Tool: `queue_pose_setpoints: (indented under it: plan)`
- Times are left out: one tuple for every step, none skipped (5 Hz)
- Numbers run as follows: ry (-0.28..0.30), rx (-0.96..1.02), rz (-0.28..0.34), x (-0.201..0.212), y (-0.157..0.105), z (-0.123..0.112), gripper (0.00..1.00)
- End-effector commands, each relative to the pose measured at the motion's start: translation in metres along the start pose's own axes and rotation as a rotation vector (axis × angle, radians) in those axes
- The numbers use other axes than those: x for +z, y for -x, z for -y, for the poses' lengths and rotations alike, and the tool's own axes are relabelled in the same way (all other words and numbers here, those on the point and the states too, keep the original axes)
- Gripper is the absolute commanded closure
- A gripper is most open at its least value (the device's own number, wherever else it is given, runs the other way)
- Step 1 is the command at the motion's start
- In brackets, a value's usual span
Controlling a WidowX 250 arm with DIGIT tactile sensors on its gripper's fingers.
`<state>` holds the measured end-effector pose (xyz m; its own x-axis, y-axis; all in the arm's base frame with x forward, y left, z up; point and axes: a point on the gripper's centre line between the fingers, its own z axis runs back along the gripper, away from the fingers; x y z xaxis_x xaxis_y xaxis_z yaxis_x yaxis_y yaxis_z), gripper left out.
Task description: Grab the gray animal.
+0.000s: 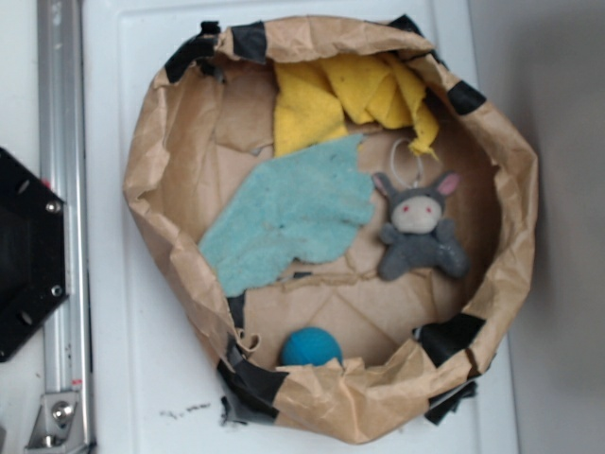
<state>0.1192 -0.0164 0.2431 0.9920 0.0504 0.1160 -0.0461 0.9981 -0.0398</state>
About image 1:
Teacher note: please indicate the light blue cloth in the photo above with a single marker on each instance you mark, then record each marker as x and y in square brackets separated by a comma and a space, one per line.
[306, 206]

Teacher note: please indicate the gray plush bunny toy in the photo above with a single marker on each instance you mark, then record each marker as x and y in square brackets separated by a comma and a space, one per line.
[417, 234]

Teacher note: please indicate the blue ball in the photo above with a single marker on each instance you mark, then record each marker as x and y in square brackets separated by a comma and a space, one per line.
[310, 346]

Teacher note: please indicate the yellow cloth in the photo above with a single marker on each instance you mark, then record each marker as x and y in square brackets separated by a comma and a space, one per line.
[316, 100]

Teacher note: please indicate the brown paper bag bin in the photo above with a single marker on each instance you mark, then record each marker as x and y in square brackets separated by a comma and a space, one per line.
[413, 346]

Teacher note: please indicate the aluminum rail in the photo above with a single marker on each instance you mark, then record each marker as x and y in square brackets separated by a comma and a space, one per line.
[67, 332]

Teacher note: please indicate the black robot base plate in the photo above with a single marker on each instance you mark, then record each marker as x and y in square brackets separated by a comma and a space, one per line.
[33, 267]

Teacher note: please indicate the metal corner bracket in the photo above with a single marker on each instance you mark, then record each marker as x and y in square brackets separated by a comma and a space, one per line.
[59, 426]

